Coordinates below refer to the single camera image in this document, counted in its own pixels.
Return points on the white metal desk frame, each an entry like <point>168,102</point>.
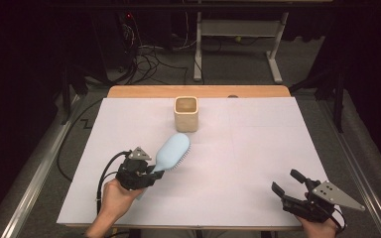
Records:
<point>238,28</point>

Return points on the black metal stand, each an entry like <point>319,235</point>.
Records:
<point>66,99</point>
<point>339,105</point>

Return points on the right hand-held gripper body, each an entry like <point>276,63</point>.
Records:
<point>330,193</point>

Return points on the person's left hand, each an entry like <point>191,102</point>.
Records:
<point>117,201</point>

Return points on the small yellow-green ball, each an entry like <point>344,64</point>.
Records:
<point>237,38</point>

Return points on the light blue hairbrush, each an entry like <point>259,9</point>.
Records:
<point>173,150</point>

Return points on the beige square cup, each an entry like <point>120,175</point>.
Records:
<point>186,122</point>

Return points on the wooden table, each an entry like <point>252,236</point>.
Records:
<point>145,91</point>

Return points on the white table mat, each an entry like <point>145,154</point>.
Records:
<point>228,165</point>

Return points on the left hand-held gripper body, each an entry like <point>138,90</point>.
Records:
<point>132,175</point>

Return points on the black equipment with red light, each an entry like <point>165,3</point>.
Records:
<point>125,39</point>

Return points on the aluminium floor rail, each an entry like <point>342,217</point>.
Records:
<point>36,178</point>
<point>350,162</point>

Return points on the person's right hand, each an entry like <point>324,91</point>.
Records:
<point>317,229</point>

